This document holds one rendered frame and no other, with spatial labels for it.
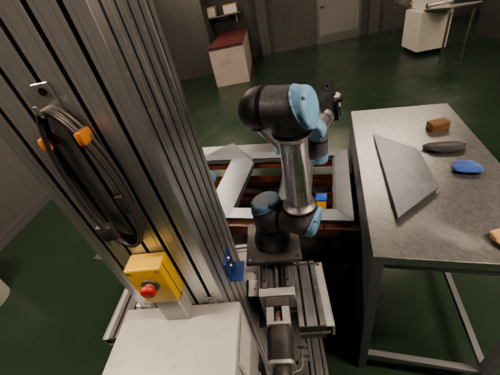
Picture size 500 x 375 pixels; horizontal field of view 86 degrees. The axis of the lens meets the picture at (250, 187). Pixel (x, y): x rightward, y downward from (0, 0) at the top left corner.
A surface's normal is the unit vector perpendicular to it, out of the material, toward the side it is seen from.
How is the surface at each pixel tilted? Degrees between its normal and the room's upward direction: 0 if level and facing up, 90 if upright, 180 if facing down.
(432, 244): 0
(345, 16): 90
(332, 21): 90
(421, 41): 90
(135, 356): 0
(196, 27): 90
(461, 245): 0
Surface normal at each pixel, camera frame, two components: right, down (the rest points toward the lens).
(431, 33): -0.03, 0.61
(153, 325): -0.18, -0.78
